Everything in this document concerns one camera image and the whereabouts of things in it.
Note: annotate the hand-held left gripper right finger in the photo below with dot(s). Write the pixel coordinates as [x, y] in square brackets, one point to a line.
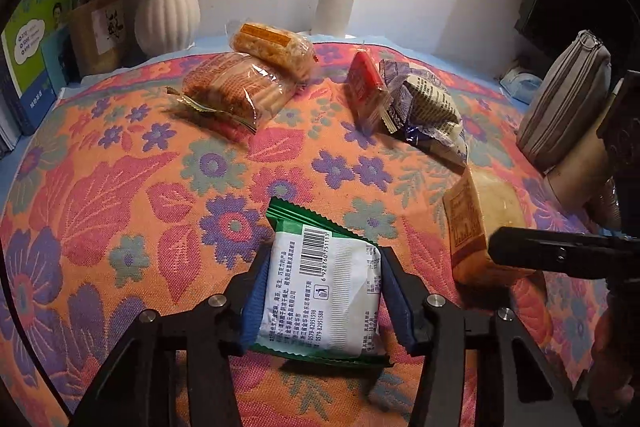
[400, 307]

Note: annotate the light blue cloth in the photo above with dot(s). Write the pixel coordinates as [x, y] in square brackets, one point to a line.
[520, 84]

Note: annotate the yellow cake brown label packet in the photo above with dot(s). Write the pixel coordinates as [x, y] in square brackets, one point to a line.
[470, 227]

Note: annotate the person's right forearm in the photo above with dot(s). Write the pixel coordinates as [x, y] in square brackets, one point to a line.
[620, 342]

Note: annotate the clear bag of brown cookies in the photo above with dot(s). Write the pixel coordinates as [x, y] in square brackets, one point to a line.
[230, 87]

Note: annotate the blue snack packet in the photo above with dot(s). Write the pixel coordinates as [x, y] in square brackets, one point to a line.
[425, 107]

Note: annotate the red snack packet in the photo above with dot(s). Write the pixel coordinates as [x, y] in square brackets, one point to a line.
[365, 82]

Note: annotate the teal small book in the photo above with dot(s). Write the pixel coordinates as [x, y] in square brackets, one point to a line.
[60, 57]

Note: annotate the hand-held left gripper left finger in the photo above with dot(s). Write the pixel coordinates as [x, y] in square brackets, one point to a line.
[252, 307]

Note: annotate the wooden pen holder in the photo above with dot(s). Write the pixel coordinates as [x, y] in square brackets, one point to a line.
[97, 34]

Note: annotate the grey pencil case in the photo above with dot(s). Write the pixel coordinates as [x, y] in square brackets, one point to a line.
[565, 102]

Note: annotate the black monitor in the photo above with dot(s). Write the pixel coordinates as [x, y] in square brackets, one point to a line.
[575, 7]

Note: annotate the white ribbed vase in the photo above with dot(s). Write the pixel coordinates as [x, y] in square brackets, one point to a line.
[167, 7]

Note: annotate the orange label snack packet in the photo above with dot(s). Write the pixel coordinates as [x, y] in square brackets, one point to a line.
[275, 44]

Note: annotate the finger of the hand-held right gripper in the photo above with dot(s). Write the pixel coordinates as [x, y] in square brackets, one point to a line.
[540, 252]

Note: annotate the green cover book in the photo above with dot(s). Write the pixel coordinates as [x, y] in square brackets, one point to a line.
[30, 27]

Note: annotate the floral woven cloth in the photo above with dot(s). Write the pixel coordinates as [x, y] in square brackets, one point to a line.
[150, 187]

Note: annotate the green white snack packet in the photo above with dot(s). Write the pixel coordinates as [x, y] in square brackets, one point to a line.
[325, 287]

